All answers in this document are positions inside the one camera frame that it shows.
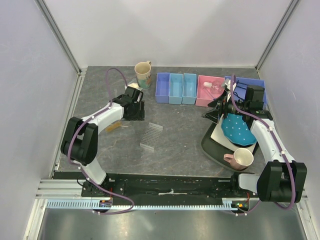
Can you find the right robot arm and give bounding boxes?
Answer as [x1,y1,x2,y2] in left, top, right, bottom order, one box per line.
[201,85,307,205]

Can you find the glass flask with stopper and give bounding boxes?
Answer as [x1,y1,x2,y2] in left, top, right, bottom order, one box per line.
[203,80,224,95]

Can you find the light blue bin right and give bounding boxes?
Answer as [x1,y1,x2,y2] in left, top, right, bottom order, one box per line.
[182,73,197,105]

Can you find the pink mug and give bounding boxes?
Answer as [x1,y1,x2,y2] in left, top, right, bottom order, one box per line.
[223,148,254,171]

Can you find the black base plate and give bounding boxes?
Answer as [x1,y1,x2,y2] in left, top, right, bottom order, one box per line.
[53,171,258,206]

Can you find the measuring cylinder blue base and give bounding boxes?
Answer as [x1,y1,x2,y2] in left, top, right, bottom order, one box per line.
[203,87,215,100]

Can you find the pink bin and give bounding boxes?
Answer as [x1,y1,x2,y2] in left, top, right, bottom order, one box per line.
[195,75,225,107]

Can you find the bag of white powder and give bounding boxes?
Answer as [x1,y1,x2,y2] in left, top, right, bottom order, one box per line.
[127,78,140,89]

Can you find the light blue bin left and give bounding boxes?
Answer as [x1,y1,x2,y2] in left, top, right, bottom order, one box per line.
[169,73,183,105]

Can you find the large purple bin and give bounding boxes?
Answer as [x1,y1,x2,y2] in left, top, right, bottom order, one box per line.
[234,77,268,106]

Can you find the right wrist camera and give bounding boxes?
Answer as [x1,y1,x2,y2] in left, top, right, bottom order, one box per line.
[221,78,231,91]

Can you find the light blue bin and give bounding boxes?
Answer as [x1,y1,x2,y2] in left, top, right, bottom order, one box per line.
[182,73,197,105]
[169,73,183,105]

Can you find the clear test tube rack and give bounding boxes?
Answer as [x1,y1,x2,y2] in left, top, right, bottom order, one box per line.
[139,122,163,152]

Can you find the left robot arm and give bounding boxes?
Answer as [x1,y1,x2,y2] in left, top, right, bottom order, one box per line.
[60,86,145,197]

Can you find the dark green tray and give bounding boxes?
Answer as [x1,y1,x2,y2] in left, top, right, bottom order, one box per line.
[201,121,247,172]

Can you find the purple bin leftmost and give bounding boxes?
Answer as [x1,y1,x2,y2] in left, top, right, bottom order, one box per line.
[155,72,170,104]

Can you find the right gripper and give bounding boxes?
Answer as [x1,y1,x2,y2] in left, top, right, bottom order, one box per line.
[201,89,249,124]

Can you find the light blue cable duct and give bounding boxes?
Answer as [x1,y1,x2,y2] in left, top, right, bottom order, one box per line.
[46,198,251,210]

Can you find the blue dotted plate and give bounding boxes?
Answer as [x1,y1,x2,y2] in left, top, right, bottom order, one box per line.
[221,113,257,147]

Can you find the beige cartoon mug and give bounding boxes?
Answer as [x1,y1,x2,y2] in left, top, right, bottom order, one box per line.
[134,61,152,89]

